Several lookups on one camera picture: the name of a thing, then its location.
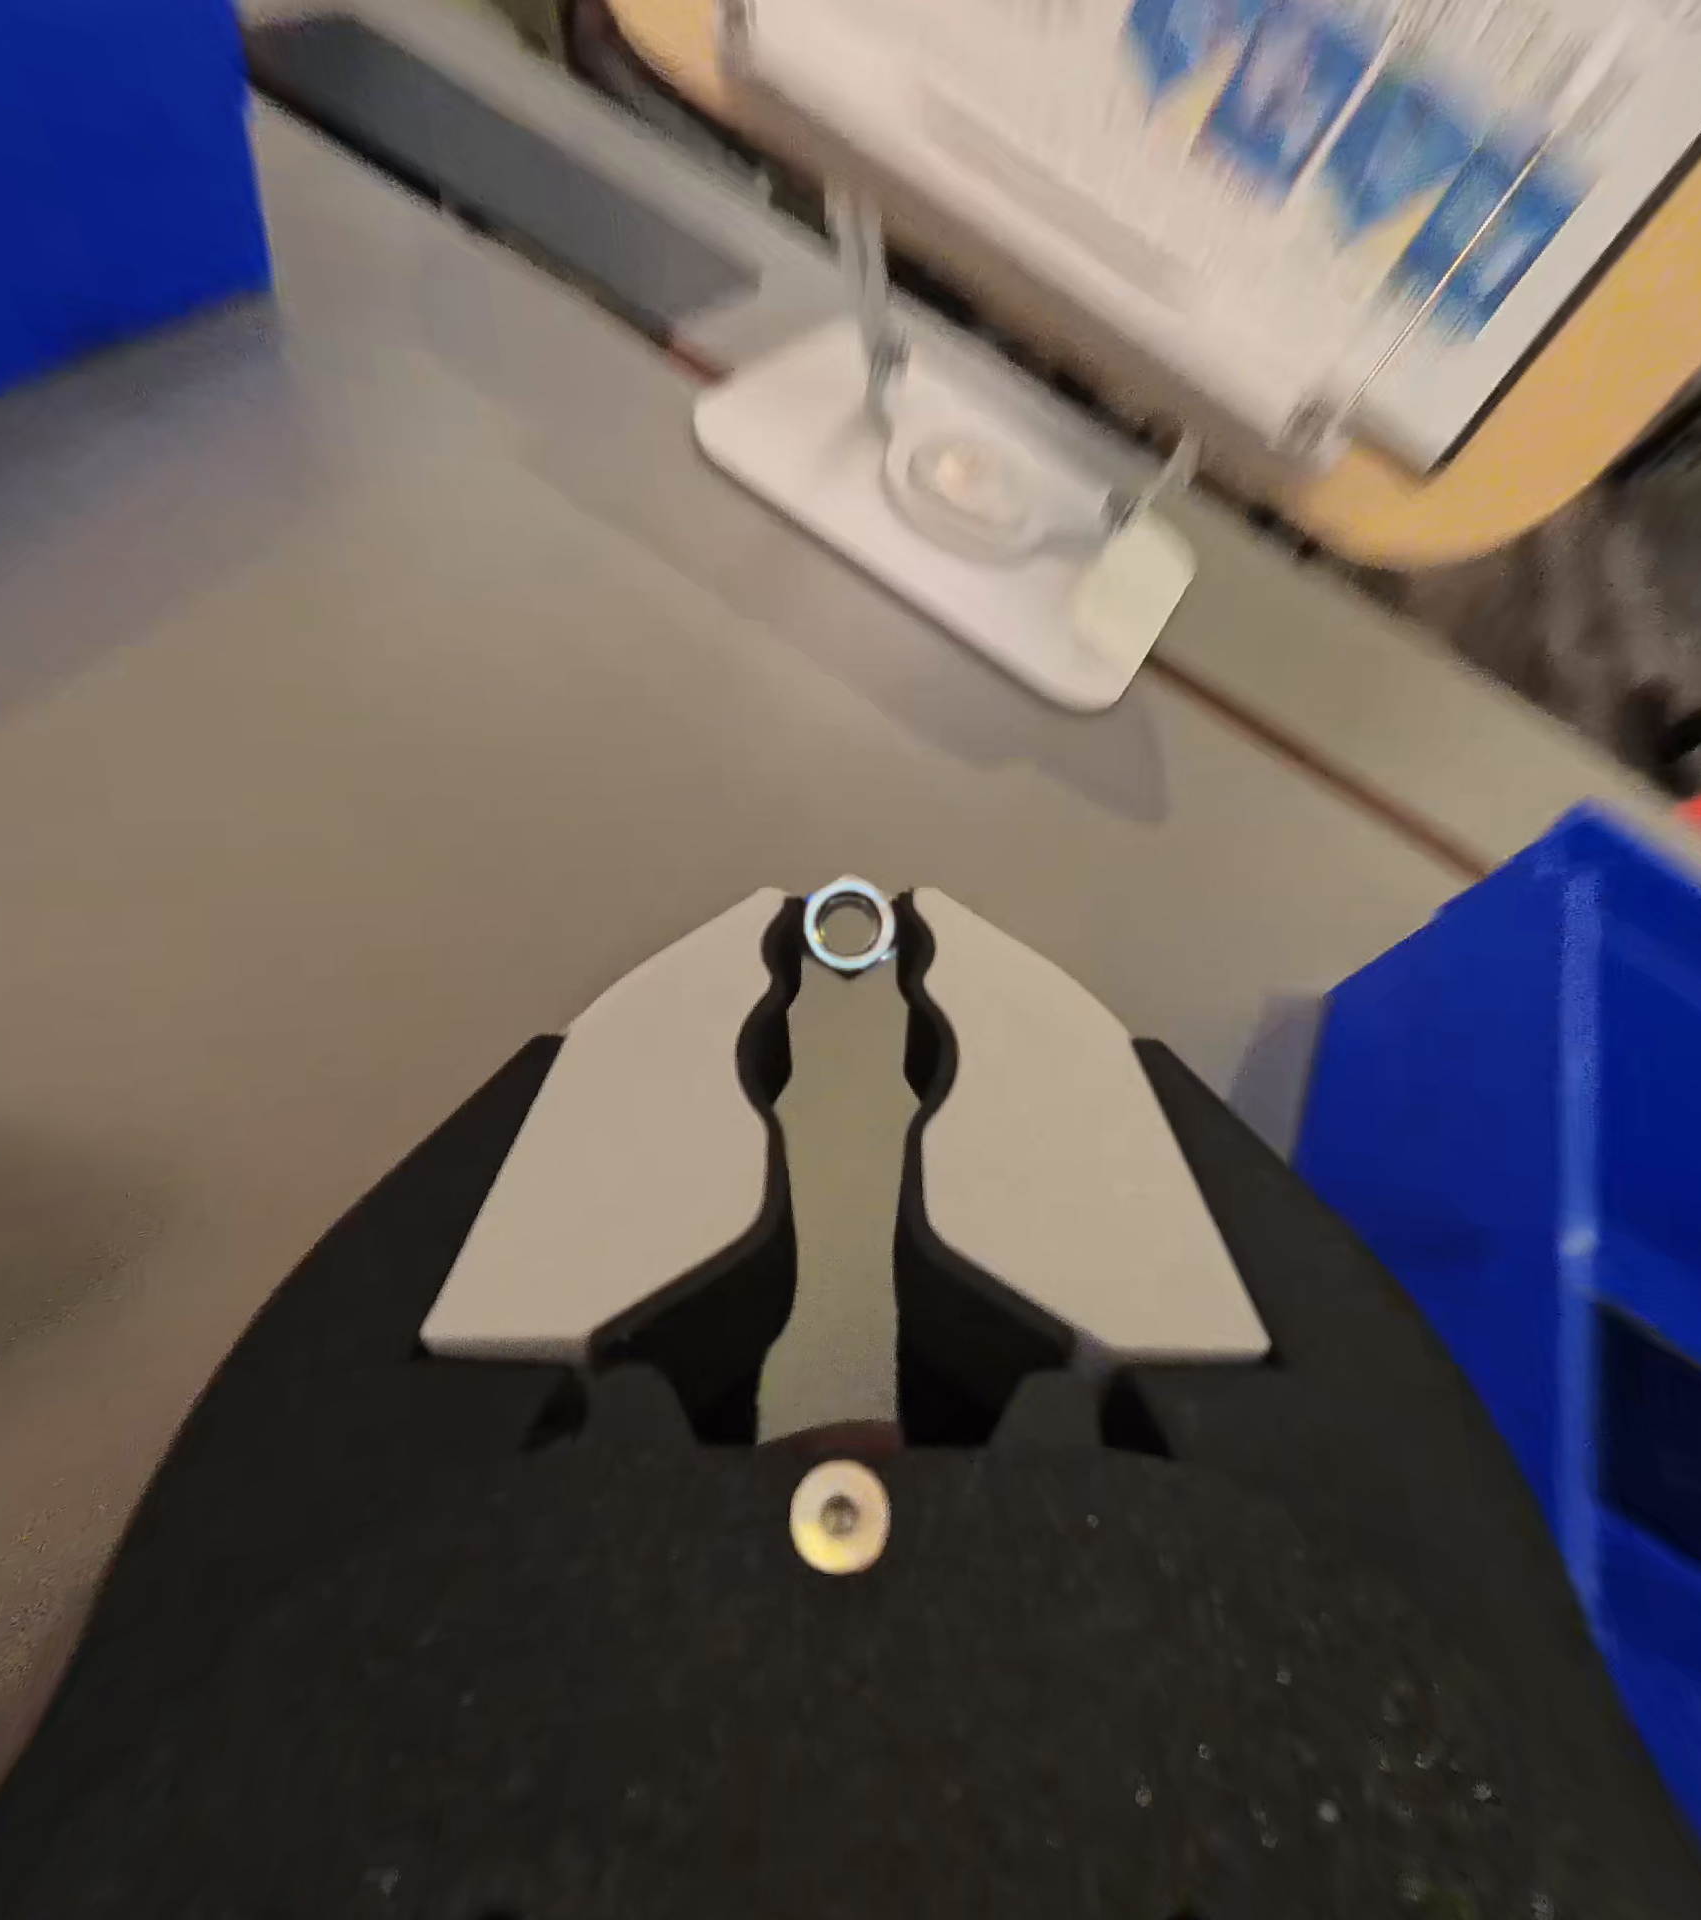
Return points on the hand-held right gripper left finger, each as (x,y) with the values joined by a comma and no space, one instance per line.
(610,1185)

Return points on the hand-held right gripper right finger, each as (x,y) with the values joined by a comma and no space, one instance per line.
(1075,1185)

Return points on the steel hex nut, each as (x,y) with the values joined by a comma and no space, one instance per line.
(851,963)

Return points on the blue divided storage bin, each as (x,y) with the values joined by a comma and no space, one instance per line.
(1465,1200)

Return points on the grey wood-edged table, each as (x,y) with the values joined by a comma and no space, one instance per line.
(1316,704)

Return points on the black table panel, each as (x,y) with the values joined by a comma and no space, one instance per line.
(490,164)

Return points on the instruction board on white stand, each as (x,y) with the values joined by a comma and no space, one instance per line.
(1091,120)

